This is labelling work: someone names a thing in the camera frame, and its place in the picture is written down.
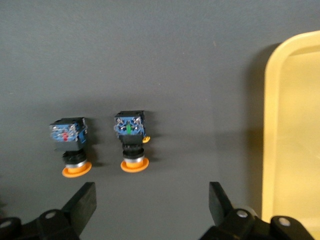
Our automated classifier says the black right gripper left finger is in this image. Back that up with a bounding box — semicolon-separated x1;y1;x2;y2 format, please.
0;181;98;240

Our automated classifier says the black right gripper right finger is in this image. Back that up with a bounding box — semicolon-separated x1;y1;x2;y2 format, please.
199;181;316;240

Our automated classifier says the yellow push button switch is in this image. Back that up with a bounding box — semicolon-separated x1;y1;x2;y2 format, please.
113;110;151;174
49;117;93;179

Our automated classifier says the yellow plastic tray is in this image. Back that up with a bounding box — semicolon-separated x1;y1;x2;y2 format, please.
261;30;320;240

